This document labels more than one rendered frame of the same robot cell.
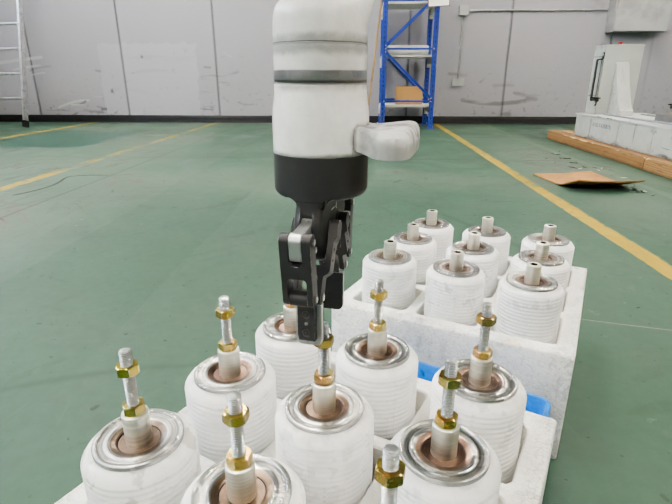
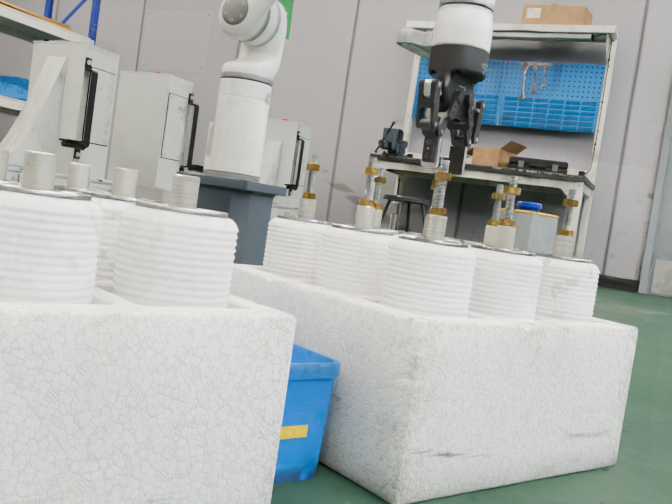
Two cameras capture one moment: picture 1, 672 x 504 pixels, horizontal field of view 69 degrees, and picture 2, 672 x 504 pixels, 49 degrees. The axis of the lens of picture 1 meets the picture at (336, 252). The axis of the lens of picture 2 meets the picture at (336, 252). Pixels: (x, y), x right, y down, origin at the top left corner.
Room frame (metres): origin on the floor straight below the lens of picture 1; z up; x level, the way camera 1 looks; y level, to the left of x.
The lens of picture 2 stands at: (1.33, 0.25, 0.27)
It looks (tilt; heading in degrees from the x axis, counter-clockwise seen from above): 3 degrees down; 201
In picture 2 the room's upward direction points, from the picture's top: 8 degrees clockwise
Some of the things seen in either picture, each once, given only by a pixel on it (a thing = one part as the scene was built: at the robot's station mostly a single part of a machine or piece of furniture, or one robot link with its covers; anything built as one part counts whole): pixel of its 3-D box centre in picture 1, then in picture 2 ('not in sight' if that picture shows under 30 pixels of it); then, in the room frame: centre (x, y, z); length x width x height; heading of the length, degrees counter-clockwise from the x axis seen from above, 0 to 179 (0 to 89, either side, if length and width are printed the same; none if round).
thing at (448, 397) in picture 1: (448, 400); (377, 194); (0.33, -0.09, 0.30); 0.01 x 0.01 x 0.08
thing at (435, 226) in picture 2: (292, 317); (434, 230); (0.55, 0.05, 0.26); 0.02 x 0.02 x 0.03
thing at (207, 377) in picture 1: (230, 372); (502, 251); (0.45, 0.11, 0.25); 0.08 x 0.08 x 0.01
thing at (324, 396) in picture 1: (324, 395); not in sight; (0.39, 0.01, 0.26); 0.02 x 0.02 x 0.03
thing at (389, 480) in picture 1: (390, 471); not in sight; (0.23, -0.03, 0.33); 0.02 x 0.02 x 0.01; 42
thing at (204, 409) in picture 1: (236, 440); (490, 327); (0.45, 0.11, 0.16); 0.10 x 0.10 x 0.18
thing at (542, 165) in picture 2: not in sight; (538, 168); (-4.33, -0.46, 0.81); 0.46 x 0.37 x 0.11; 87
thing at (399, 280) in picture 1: (388, 303); (167, 319); (0.81, -0.10, 0.16); 0.10 x 0.10 x 0.18
